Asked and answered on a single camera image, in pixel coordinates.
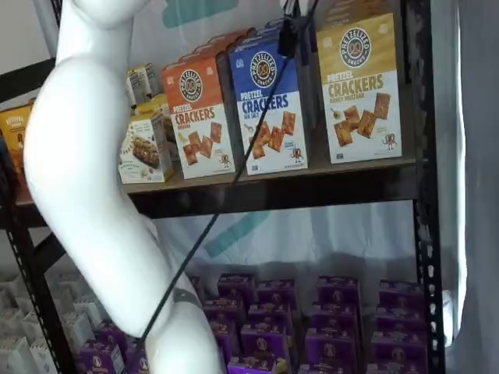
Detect black metal shelf rack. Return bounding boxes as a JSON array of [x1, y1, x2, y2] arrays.
[[128, 0, 499, 324], [0, 0, 446, 374]]

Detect blue sea salt crackers box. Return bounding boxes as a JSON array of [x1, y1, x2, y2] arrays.
[[227, 38, 310, 175], [243, 27, 301, 48], [264, 15, 315, 37]]

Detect Sweet Thins mint chocolate box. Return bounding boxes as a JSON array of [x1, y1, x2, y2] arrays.
[[126, 65, 152, 107], [140, 63, 163, 97]]

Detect orange cheddar pretzel crackers box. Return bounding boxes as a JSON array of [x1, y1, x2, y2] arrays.
[[177, 45, 235, 63], [161, 55, 238, 181], [193, 36, 246, 54]]

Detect wooden shelf board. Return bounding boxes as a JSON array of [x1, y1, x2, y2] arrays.
[[15, 153, 426, 206]]

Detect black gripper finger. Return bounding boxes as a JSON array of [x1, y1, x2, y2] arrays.
[[278, 0, 299, 56]]

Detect black cable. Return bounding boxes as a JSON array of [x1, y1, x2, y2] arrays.
[[138, 0, 323, 351]]

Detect orange snack box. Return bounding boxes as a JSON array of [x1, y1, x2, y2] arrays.
[[0, 104, 35, 196]]

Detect white paper pouch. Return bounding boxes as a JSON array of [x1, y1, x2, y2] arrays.
[[0, 337, 40, 374], [58, 311, 94, 348], [21, 309, 51, 340]]

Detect yellow honey mustard crackers box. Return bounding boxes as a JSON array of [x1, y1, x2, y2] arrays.
[[314, 12, 403, 165], [322, 0, 395, 21]]

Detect purple Annie's snack box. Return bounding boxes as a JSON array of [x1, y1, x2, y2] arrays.
[[227, 356, 292, 374], [95, 321, 128, 347], [240, 322, 296, 359], [311, 303, 362, 332], [306, 329, 364, 365], [208, 319, 240, 354], [317, 275, 359, 307], [249, 302, 294, 327], [257, 279, 296, 305], [299, 362, 366, 374], [80, 339, 126, 374], [372, 330, 429, 365], [217, 273, 257, 301], [380, 279, 424, 309], [203, 298, 246, 324], [124, 342, 148, 374], [366, 362, 430, 374], [376, 305, 426, 334]]

